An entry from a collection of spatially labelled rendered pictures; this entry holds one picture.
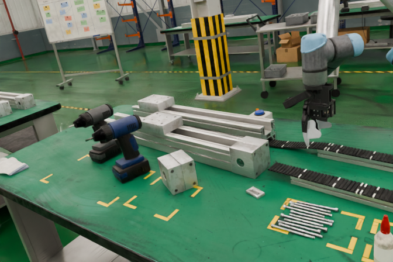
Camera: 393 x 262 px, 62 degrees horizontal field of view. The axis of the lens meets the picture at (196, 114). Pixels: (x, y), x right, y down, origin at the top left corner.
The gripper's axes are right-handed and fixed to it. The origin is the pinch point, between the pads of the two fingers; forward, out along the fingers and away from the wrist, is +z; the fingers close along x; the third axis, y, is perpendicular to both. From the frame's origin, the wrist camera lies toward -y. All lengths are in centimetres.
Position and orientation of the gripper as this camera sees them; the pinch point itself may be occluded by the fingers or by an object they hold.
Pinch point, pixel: (311, 138)
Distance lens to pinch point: 120.5
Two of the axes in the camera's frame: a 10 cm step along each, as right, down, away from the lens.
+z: 1.6, 9.3, 3.3
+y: 7.2, 1.2, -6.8
